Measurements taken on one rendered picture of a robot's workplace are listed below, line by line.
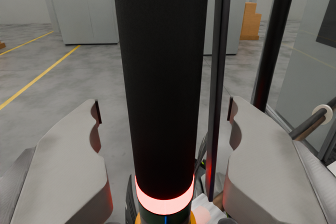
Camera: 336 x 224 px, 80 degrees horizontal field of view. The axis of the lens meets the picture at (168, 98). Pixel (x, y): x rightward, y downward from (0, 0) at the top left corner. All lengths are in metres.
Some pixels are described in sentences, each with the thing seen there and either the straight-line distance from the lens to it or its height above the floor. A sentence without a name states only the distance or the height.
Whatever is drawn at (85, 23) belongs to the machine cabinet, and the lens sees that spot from 7.48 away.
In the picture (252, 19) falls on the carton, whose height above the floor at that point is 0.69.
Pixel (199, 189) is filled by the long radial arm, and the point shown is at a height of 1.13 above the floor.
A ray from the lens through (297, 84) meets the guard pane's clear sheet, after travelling 1.27.
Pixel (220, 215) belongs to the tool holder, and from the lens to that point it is 0.21.
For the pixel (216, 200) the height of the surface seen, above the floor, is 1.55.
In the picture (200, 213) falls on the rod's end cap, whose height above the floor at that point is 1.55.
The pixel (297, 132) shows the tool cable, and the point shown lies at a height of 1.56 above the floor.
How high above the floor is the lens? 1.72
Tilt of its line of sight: 29 degrees down
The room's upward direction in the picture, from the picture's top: straight up
